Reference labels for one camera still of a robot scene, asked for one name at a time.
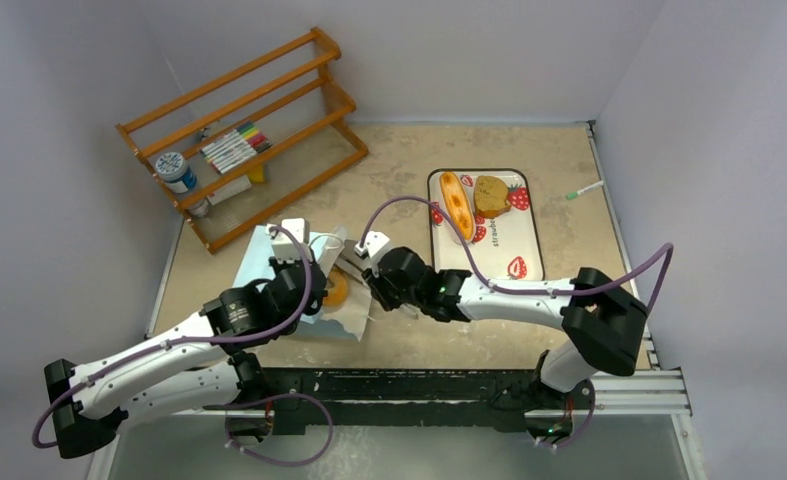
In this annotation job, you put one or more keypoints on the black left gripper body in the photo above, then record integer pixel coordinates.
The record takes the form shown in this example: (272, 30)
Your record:
(277, 267)

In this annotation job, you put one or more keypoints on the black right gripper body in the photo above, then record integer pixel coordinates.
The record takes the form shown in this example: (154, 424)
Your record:
(378, 283)

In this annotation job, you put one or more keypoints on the white blue paper bag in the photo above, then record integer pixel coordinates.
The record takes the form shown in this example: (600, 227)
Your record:
(345, 321)

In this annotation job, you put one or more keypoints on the round orange fake bun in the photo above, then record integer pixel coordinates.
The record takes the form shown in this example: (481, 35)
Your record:
(337, 288)

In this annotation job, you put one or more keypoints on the long orange fake bread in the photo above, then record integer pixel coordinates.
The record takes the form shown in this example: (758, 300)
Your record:
(457, 204)

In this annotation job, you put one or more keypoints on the brown fake bread slice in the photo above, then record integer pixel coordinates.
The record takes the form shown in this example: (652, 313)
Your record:
(490, 197)

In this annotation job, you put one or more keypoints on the metal kitchen tongs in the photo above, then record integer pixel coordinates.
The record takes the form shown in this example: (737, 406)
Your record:
(354, 268)

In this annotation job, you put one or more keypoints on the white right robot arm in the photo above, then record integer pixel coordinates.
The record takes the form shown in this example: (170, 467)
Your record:
(604, 325)

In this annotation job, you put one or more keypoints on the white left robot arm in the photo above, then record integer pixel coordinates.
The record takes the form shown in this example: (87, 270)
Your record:
(202, 362)

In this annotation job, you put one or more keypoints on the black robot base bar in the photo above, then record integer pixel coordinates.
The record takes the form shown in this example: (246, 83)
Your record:
(506, 401)

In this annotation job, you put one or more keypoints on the white strawberry enamel tray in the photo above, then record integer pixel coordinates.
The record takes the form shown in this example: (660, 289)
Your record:
(503, 247)

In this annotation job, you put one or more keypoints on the white flat box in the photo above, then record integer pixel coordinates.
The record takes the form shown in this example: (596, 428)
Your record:
(229, 190)

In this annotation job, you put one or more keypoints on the yellow small bottle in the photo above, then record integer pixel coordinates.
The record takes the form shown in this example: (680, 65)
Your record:
(257, 174)

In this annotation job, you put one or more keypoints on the orange wooden shelf rack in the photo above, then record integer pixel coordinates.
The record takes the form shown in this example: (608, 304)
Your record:
(291, 94)

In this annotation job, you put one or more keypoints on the set of coloured markers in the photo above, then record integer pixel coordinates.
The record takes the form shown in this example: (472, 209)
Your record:
(235, 147)

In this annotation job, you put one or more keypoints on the blue lid white jar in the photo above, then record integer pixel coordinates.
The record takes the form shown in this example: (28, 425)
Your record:
(175, 172)

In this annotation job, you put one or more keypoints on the green cap white marker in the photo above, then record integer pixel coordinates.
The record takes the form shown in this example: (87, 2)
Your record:
(584, 190)

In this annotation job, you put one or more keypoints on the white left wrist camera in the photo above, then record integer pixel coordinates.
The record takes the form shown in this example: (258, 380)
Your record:
(289, 240)

